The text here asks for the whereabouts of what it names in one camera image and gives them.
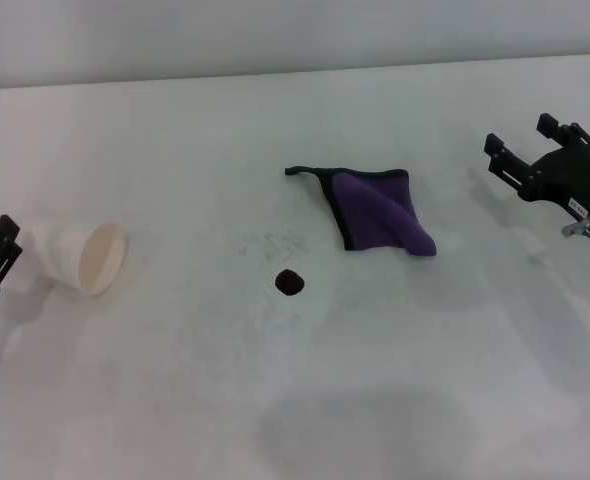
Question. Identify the small dark brown lump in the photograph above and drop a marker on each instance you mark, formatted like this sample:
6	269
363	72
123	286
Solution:
290	282

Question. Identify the purple rag with black trim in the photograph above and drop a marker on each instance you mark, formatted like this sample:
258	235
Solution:
375	215

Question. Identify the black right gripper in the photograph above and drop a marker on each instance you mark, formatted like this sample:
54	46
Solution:
575	180

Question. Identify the white paper cup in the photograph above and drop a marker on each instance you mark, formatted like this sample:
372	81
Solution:
60	250

